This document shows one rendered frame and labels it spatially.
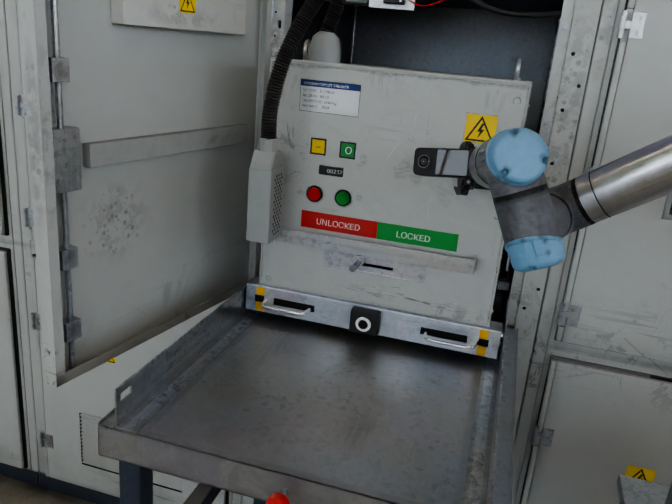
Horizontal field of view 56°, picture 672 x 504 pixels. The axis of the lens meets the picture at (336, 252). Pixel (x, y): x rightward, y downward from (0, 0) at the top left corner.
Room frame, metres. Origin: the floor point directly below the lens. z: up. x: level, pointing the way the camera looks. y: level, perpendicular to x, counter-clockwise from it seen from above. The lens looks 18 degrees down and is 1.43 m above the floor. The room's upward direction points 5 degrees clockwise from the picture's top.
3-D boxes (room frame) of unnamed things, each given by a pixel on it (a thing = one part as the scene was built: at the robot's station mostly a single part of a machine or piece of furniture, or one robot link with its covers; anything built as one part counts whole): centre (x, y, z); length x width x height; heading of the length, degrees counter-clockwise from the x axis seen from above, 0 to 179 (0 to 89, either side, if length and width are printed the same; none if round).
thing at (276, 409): (1.08, -0.04, 0.82); 0.68 x 0.62 x 0.06; 165
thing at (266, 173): (1.19, 0.14, 1.14); 0.08 x 0.05 x 0.17; 165
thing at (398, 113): (1.21, -0.08, 1.15); 0.48 x 0.01 x 0.48; 75
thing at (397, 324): (1.22, -0.08, 0.90); 0.54 x 0.05 x 0.06; 75
